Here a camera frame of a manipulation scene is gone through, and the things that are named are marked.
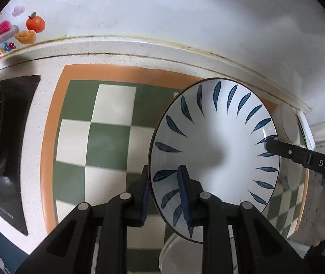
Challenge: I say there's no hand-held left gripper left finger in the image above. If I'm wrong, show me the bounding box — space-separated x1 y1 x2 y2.
17 165 152 274

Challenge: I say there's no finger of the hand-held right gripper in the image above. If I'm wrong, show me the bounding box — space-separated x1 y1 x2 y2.
265 139 325 184

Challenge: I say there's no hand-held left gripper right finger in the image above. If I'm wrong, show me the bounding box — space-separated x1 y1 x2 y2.
177 165 312 274

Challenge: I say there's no white plate blue leaf pattern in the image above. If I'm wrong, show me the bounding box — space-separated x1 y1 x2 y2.
148 78 281 244

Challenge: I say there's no white round bowl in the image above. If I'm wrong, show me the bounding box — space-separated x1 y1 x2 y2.
279 103 299 147

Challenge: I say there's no plain white plate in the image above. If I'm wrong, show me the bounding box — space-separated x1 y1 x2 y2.
158 232 237 274

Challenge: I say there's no green white checkered mat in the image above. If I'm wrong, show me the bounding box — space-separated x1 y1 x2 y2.
41 64 317 274

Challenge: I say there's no black induction cooktop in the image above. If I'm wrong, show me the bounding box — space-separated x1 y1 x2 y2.
0 75 42 237

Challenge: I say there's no fruit print wall sticker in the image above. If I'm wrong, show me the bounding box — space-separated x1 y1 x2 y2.
0 0 46 62

